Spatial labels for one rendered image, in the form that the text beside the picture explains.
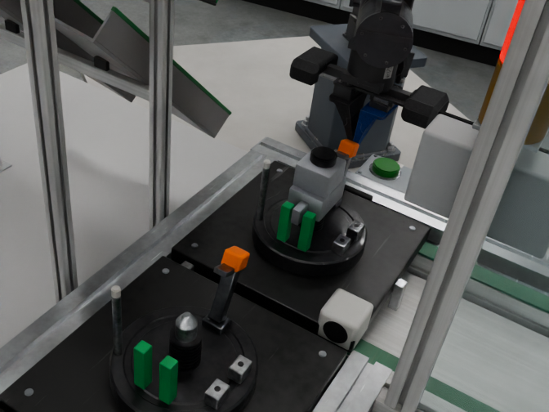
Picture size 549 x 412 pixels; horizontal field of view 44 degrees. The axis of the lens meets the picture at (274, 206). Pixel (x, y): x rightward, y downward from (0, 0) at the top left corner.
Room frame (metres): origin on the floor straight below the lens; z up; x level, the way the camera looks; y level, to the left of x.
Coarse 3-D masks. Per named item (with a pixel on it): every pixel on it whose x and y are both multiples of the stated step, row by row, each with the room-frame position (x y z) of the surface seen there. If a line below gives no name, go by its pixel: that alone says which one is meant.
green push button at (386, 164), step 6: (378, 162) 0.83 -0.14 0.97; (384, 162) 0.83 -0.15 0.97; (390, 162) 0.84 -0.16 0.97; (396, 162) 0.84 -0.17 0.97; (372, 168) 0.83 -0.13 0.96; (378, 168) 0.82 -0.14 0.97; (384, 168) 0.82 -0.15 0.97; (390, 168) 0.82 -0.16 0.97; (396, 168) 0.82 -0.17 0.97; (378, 174) 0.81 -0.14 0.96; (384, 174) 0.81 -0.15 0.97; (390, 174) 0.81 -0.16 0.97; (396, 174) 0.82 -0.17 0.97
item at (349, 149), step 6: (342, 144) 0.71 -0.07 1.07; (348, 144) 0.70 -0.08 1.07; (354, 144) 0.70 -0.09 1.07; (342, 150) 0.70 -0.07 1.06; (348, 150) 0.70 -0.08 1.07; (354, 150) 0.70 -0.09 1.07; (342, 156) 0.68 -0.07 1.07; (348, 156) 0.69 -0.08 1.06; (354, 156) 0.71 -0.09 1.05; (348, 162) 0.70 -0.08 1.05
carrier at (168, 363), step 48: (144, 288) 0.51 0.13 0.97; (192, 288) 0.52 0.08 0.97; (96, 336) 0.44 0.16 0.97; (144, 336) 0.43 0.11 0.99; (192, 336) 0.40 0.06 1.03; (240, 336) 0.45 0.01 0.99; (288, 336) 0.48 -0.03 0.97; (48, 384) 0.38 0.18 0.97; (96, 384) 0.38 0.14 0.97; (144, 384) 0.37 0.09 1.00; (192, 384) 0.38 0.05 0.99; (240, 384) 0.39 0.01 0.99; (288, 384) 0.41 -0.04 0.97
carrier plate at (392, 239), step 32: (256, 192) 0.72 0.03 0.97; (224, 224) 0.64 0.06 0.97; (384, 224) 0.69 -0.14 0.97; (416, 224) 0.70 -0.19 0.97; (192, 256) 0.58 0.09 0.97; (256, 256) 0.59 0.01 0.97; (384, 256) 0.63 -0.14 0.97; (256, 288) 0.54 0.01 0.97; (288, 288) 0.55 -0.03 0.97; (320, 288) 0.55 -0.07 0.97; (352, 288) 0.56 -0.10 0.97; (384, 288) 0.57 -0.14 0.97
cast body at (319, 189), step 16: (304, 160) 0.63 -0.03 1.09; (320, 160) 0.63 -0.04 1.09; (336, 160) 0.64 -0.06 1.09; (304, 176) 0.62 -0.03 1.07; (320, 176) 0.61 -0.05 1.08; (336, 176) 0.62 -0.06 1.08; (304, 192) 0.61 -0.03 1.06; (320, 192) 0.61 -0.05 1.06; (336, 192) 0.63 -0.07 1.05; (304, 208) 0.60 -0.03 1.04; (320, 208) 0.60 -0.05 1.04
